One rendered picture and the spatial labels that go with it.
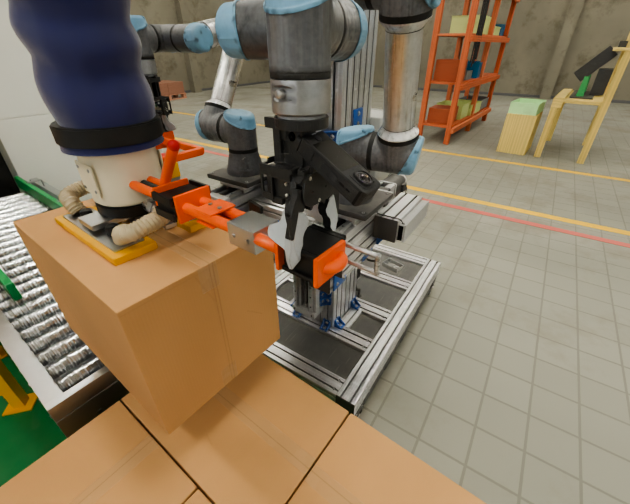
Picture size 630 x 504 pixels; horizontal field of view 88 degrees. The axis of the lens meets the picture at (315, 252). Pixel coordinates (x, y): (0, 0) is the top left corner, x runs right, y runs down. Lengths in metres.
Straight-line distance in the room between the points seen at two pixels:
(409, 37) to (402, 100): 0.14
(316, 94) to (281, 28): 0.07
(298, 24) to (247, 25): 0.16
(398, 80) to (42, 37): 0.72
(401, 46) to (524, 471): 1.64
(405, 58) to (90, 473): 1.30
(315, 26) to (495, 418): 1.78
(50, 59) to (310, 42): 0.56
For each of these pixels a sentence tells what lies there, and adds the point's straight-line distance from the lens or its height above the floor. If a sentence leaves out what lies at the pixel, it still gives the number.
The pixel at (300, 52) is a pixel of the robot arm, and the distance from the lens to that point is 0.42.
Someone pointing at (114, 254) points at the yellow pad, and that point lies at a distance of 0.84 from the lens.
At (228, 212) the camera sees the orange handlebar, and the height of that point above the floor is 1.21.
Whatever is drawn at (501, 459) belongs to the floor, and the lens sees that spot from 1.82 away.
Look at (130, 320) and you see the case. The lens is 0.72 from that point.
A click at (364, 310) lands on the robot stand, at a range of 1.88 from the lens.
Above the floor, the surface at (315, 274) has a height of 1.20.
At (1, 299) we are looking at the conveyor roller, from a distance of 2.01.
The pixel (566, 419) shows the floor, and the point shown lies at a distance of 2.08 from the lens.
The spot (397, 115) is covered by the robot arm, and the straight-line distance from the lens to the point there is 0.96.
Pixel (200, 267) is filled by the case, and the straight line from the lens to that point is 0.75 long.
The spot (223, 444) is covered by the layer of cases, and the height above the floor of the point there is 0.54.
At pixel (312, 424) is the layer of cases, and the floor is 0.54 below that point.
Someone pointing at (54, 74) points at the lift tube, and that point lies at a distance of 0.87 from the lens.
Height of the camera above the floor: 1.48
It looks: 32 degrees down
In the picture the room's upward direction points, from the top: straight up
